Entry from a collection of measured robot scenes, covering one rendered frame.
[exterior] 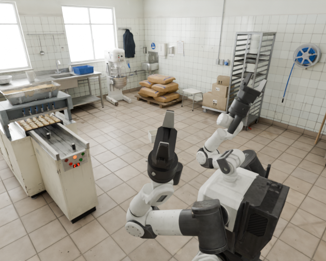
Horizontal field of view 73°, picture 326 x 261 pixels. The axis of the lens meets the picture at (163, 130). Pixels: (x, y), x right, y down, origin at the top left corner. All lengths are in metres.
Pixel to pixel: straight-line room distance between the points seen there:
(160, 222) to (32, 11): 5.51
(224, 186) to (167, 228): 0.27
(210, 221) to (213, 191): 0.15
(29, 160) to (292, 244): 2.91
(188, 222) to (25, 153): 2.35
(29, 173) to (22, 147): 0.34
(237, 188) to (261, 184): 0.11
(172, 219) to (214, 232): 0.15
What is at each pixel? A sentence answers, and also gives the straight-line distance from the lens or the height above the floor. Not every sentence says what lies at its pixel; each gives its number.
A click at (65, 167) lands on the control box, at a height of 0.74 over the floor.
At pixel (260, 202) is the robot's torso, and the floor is 1.37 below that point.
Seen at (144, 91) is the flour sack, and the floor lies 0.33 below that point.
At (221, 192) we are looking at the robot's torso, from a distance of 0.90.
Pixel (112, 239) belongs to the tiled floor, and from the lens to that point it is 2.53.
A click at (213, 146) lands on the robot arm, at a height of 1.33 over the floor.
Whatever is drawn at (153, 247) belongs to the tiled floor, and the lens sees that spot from 2.42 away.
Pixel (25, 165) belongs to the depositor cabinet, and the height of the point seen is 0.50.
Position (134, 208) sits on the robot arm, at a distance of 0.87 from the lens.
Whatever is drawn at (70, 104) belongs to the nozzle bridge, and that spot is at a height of 1.08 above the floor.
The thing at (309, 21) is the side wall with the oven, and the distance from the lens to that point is 4.89.
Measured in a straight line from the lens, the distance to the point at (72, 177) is 2.40.
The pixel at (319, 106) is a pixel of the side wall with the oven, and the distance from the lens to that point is 4.96.
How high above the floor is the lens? 1.94
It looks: 25 degrees down
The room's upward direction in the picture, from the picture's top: straight up
